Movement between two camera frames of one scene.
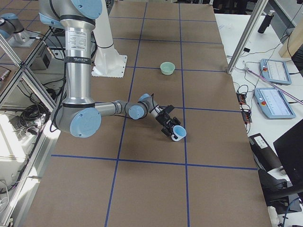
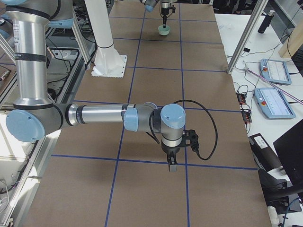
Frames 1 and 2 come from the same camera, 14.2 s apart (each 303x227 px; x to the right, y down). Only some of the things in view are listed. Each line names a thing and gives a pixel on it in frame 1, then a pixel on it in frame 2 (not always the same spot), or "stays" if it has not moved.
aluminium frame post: x=259 y=7 stays
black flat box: x=264 y=157 stays
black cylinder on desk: x=266 y=21 stays
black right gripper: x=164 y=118 -> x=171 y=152
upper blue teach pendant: x=275 y=71 stays
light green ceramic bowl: x=167 y=68 -> x=164 y=31
